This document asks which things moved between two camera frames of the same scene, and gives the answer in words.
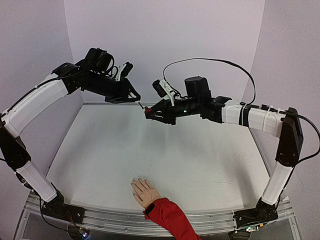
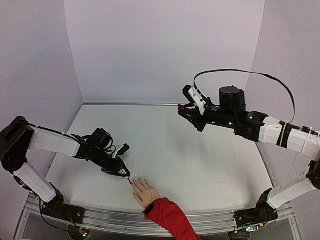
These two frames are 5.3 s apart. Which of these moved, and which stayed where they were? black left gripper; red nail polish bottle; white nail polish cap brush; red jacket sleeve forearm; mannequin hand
Moved: red nail polish bottle; white nail polish cap brush; black left gripper
Stayed: mannequin hand; red jacket sleeve forearm
